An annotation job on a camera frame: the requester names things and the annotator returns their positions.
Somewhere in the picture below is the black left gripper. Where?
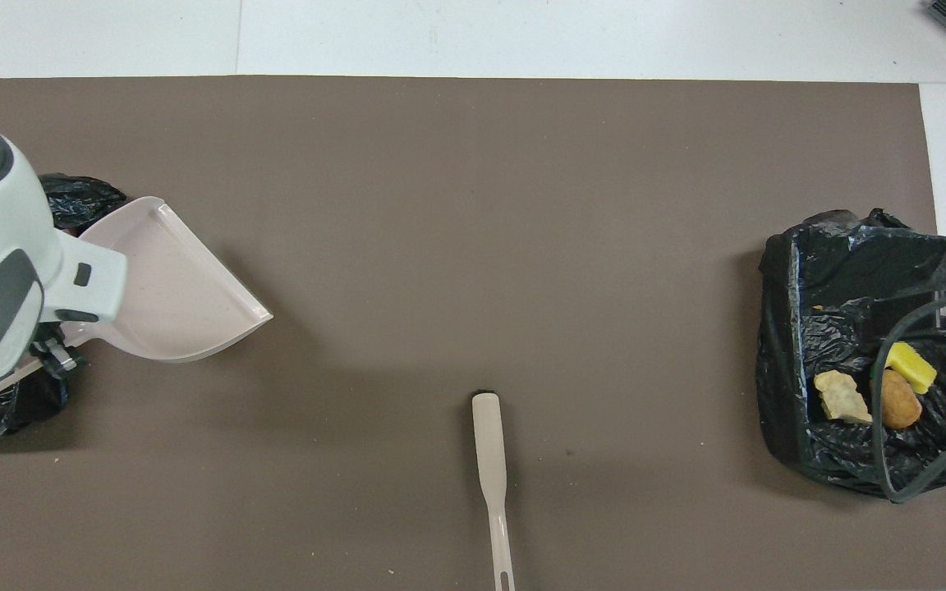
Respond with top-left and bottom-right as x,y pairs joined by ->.
30,322 -> 88,380

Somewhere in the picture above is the beige plastic dustpan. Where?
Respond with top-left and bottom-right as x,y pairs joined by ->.
0,196 -> 274,403

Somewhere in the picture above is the beige hand brush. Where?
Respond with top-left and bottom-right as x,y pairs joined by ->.
471,389 -> 517,591

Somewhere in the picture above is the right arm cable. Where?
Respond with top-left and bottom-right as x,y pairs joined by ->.
871,289 -> 946,504

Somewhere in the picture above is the black plastic trash bag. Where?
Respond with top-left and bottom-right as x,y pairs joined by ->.
0,172 -> 127,440

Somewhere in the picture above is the yellow sponge piece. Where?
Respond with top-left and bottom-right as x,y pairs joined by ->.
885,341 -> 939,395

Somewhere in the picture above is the brown table mat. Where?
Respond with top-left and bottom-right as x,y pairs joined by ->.
0,76 -> 946,591

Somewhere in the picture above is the pale flaky pastry piece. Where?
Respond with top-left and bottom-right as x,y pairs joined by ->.
814,369 -> 875,426

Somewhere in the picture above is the brown bread roll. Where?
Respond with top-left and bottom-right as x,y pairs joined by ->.
871,369 -> 924,431

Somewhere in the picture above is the black bag-covered bin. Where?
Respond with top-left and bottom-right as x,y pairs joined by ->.
755,208 -> 946,504

